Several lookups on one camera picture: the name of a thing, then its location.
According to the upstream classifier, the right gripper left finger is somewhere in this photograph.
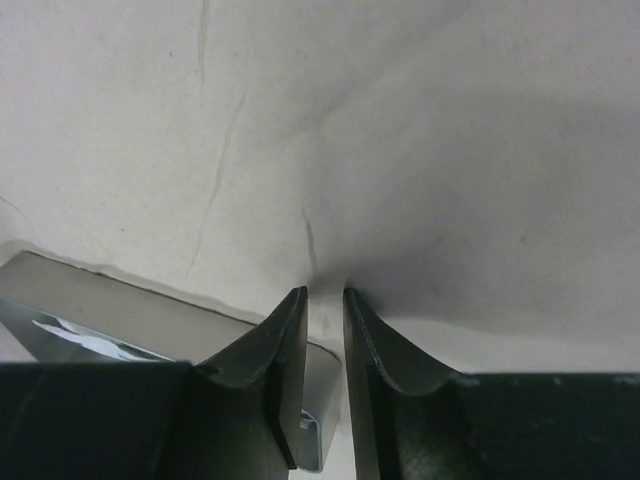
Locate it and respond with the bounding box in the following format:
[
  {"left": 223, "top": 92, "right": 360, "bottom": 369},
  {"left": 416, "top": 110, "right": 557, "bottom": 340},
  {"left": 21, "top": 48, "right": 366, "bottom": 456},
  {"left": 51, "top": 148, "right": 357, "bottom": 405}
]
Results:
[{"left": 1, "top": 287, "right": 307, "bottom": 479}]

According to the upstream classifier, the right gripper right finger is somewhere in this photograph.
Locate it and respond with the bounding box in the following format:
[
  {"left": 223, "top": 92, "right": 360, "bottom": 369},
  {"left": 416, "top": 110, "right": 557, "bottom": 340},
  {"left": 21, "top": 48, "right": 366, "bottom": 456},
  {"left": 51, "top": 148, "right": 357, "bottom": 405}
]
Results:
[{"left": 343, "top": 288, "right": 639, "bottom": 479}]

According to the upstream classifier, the metal instrument tray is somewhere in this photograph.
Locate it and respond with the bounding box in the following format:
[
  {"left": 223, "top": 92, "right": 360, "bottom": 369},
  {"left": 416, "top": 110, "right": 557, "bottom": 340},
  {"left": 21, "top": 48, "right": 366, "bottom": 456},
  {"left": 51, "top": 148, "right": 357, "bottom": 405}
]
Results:
[{"left": 0, "top": 249, "right": 344, "bottom": 474}]

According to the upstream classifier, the beige cloth mat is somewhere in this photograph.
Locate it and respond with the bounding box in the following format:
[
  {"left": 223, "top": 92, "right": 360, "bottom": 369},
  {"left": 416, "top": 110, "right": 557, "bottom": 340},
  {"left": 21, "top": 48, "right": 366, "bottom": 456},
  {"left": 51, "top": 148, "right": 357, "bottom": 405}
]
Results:
[{"left": 1, "top": 1, "right": 639, "bottom": 371}]

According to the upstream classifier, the white sterile packet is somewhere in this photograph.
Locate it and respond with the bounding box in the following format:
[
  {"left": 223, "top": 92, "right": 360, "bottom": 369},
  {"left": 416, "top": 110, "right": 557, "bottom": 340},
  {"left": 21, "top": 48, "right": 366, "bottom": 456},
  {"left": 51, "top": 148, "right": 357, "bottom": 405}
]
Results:
[{"left": 31, "top": 318, "right": 170, "bottom": 362}]

